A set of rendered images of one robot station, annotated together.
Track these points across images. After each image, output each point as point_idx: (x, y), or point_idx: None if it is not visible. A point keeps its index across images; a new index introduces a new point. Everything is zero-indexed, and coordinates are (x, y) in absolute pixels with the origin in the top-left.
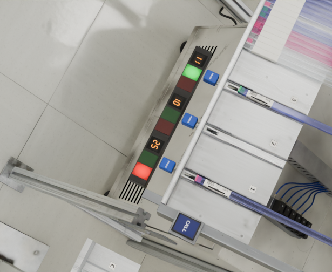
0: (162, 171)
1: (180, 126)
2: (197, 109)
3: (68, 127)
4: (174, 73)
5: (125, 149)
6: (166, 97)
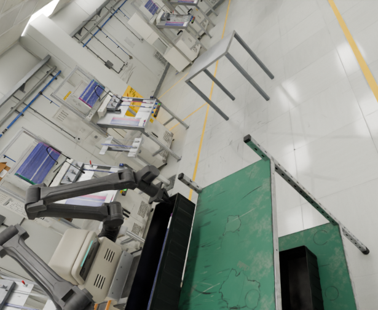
0: (137, 206)
1: (135, 217)
2: (131, 219)
3: None
4: (141, 235)
5: (150, 219)
6: (141, 228)
